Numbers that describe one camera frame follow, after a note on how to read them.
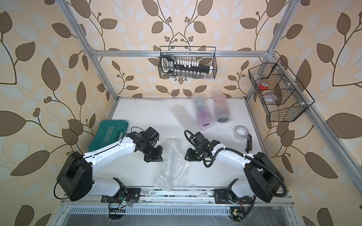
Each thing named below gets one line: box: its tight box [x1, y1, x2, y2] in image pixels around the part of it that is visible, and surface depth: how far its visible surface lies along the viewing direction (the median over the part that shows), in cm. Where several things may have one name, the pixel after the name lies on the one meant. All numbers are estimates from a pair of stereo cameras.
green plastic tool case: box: [88, 119, 129, 152], surface depth 98 cm
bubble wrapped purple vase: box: [193, 96, 214, 131], surface depth 101 cm
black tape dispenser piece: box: [245, 133, 253, 154], surface depth 95 cm
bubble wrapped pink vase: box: [211, 89, 231, 124], surface depth 107 cm
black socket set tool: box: [160, 55, 214, 74], surface depth 85 cm
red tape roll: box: [259, 82, 270, 90], surface depth 83 cm
